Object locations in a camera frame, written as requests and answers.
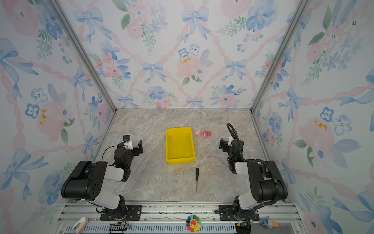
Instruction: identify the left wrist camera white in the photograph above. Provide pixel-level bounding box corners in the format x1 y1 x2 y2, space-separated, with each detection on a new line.
122 135 133 151

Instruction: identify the blue pink figurine toy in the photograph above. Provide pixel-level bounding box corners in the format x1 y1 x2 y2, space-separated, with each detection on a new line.
263 216 279 229

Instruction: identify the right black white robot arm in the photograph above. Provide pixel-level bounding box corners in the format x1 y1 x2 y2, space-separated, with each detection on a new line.
215 137 288 221

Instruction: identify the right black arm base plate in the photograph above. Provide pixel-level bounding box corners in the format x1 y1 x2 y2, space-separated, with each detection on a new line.
214 205 260 222

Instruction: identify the rainbow flower toy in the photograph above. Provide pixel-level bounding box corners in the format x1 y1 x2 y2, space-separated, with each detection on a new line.
186 215 201 233

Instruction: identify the yellow plastic bin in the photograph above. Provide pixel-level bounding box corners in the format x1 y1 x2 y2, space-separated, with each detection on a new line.
166 127 196 165

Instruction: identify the black handled screwdriver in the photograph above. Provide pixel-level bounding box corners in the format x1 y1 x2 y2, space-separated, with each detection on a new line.
195 168 200 193

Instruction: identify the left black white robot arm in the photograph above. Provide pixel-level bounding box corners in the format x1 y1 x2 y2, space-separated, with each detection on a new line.
61 135 143 222

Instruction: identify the white pink stapler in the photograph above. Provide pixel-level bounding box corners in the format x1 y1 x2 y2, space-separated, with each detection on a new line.
72 217 89 234

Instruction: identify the aluminium extrusion rail frame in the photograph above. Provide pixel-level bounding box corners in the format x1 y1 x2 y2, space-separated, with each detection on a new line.
52 200 307 234

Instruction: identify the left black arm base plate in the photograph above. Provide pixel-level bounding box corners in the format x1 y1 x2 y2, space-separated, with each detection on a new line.
100 205 143 221

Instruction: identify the dark pink small toy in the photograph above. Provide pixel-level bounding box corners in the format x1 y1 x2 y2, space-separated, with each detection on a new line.
203 130 212 137

